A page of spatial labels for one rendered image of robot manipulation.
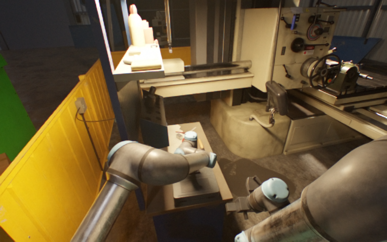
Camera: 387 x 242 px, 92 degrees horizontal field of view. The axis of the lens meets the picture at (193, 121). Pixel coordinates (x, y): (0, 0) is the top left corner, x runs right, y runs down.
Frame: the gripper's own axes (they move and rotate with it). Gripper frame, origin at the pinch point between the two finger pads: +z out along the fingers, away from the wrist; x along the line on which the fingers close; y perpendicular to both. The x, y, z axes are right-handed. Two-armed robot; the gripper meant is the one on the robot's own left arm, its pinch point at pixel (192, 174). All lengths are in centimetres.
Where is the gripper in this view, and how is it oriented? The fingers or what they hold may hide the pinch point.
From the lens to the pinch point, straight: 126.7
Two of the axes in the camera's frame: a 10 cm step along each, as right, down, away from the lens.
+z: 0.2, 8.6, 5.0
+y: 9.9, -1.0, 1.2
